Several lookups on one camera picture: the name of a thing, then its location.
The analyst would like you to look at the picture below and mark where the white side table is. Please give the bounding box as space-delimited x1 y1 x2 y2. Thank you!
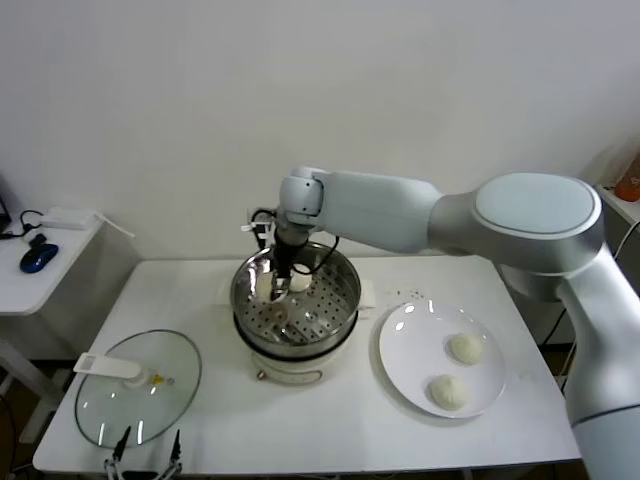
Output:
0 218 109 444

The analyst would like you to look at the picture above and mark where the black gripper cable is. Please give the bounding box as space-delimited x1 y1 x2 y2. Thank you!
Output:
251 208 341 276

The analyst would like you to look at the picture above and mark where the white shelf unit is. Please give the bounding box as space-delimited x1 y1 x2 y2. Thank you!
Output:
597 183 640 226

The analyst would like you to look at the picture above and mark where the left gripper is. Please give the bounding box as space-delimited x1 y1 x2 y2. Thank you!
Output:
103 424 184 480

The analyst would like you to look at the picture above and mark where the blue computer mouse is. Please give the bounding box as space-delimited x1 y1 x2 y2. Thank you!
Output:
19 243 60 275

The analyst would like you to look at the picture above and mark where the orange bottle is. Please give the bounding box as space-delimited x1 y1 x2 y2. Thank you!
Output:
614 147 640 201

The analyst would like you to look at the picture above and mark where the thin black desk cable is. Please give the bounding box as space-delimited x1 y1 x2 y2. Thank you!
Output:
0 209 51 241

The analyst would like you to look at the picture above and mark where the white round plate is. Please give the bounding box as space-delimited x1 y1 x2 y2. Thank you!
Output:
378 298 506 420

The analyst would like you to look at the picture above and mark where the stainless steel steamer basket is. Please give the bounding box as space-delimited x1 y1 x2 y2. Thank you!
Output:
229 240 362 359

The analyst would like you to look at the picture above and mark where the white electric cooker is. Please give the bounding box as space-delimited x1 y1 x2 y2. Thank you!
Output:
214 277 379 386

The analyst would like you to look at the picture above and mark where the black power cable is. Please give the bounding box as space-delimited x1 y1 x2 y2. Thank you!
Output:
547 304 570 346

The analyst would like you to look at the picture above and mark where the laptop screen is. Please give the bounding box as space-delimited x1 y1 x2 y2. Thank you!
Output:
0 172 12 232

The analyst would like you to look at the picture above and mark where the glass lid with white handle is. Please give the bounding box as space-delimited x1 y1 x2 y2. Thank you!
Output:
73 328 203 449

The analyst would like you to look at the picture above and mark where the white hanging cable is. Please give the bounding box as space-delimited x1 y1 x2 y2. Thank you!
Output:
559 344 581 377

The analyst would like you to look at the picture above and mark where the white rectangular box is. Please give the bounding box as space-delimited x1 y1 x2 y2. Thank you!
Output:
39 208 96 231

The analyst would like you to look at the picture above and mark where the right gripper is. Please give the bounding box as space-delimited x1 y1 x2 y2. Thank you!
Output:
272 229 307 303

